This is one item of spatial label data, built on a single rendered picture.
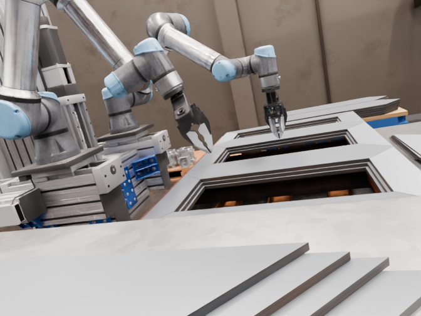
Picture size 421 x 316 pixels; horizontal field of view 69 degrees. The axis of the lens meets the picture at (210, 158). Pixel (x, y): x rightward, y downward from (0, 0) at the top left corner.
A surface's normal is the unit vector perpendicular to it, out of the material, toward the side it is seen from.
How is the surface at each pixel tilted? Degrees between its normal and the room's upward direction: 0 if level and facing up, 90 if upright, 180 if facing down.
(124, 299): 0
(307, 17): 90
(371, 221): 0
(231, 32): 90
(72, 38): 90
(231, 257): 0
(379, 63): 90
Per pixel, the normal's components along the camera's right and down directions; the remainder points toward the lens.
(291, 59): -0.21, 0.29
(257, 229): -0.22, -0.95
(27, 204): 0.95, -0.15
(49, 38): 0.52, 0.09
